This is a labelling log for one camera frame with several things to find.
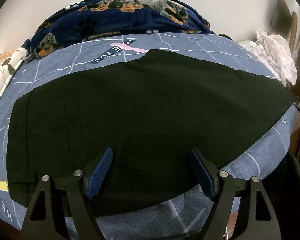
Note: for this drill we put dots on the black pants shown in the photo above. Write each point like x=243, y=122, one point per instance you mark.
x=151, y=112

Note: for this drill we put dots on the white patterned crumpled sheet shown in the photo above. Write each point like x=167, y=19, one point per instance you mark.
x=273, y=51

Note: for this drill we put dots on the white floral pillow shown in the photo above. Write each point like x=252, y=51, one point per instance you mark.
x=9, y=63

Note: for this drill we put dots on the wooden board leaning on wall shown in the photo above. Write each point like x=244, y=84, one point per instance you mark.
x=293, y=30

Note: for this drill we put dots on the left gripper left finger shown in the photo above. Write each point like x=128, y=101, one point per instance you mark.
x=45, y=218

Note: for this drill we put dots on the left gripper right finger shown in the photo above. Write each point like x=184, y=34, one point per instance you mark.
x=256, y=216

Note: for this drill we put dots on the navy dog print blanket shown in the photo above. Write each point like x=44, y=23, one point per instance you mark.
x=92, y=19

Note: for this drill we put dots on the wall mounted television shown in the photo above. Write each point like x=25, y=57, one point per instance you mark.
x=281, y=19

